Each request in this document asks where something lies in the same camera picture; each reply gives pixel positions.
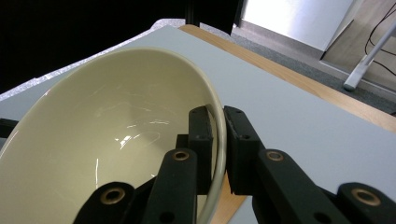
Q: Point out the wooden table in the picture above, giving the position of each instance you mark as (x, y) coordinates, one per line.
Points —
(311, 85)

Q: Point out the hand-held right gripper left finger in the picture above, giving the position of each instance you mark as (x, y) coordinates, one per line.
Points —
(200, 140)

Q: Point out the white panel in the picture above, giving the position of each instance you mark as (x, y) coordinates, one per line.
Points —
(299, 18)

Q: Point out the cream ceramic bowl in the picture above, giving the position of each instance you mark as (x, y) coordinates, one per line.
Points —
(102, 124)

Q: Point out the black metal stand with base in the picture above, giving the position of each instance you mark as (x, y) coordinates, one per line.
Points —
(192, 12)

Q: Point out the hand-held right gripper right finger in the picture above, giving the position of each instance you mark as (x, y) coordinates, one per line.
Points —
(243, 149)

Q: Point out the black curtain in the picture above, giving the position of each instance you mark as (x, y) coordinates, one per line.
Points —
(77, 31)

